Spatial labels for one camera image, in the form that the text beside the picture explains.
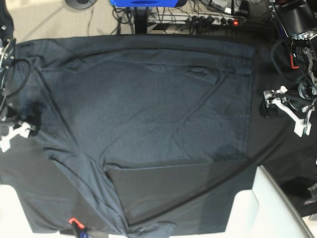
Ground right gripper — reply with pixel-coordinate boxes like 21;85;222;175
0;101;46;153

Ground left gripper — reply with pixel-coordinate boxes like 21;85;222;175
259;85;317;136

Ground dark grey T-shirt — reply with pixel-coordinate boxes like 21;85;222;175
16;37;255;238

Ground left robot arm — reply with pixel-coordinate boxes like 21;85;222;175
261;0;317;137

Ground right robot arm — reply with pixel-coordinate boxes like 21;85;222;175
0;0;42;153

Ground black table cloth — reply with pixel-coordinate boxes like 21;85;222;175
0;34;317;235

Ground red and black clamp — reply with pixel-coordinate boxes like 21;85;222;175
290;53;299;69

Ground round grey floor vent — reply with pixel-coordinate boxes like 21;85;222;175
65;0;97;10

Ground red clamp at front edge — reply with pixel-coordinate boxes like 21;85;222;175
68;217;85;230

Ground blue plastic box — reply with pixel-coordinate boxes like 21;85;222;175
109;0;178;7

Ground black metal table leg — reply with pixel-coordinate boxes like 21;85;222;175
132;7;152;34

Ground white power strip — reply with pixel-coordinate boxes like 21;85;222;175
148;12;246;26

